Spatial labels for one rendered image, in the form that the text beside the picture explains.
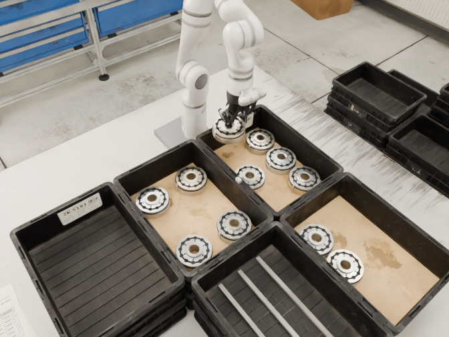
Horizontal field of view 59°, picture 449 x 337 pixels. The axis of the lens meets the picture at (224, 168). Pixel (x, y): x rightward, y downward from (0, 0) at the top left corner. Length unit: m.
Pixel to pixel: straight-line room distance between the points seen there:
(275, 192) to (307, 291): 0.34
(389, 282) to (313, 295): 0.22
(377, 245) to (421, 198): 0.41
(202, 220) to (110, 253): 0.28
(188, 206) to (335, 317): 0.53
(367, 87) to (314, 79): 0.89
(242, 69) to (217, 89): 0.79
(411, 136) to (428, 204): 0.81
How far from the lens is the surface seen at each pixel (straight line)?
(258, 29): 1.05
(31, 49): 2.90
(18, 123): 3.00
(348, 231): 1.26
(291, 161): 1.35
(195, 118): 1.49
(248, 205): 1.17
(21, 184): 1.61
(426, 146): 2.35
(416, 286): 1.25
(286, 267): 1.16
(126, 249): 1.18
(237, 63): 1.07
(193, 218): 1.21
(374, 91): 2.40
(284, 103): 1.83
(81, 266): 1.19
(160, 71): 3.21
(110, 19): 3.03
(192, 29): 1.30
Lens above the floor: 1.84
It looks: 49 degrees down
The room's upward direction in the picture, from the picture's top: 3 degrees clockwise
